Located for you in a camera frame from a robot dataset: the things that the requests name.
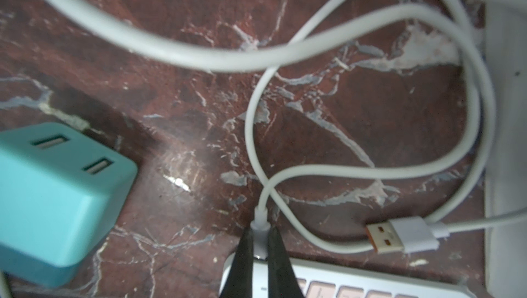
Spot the white charging cable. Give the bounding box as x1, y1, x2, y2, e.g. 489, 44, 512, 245
12, 0, 527, 72

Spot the middle pink keyboard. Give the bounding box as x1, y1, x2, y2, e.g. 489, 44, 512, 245
220, 252, 478, 298

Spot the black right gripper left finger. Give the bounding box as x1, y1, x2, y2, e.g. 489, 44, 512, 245
220, 227, 254, 298

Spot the teal USB charger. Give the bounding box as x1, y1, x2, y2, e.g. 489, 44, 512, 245
1, 122, 138, 288

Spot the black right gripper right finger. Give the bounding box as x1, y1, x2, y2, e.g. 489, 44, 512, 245
267, 227, 304, 298

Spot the white keyboard cable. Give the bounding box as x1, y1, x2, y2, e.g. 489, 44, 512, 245
244, 3, 498, 255

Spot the white power strip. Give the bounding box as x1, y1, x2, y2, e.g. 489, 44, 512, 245
484, 3, 526, 297

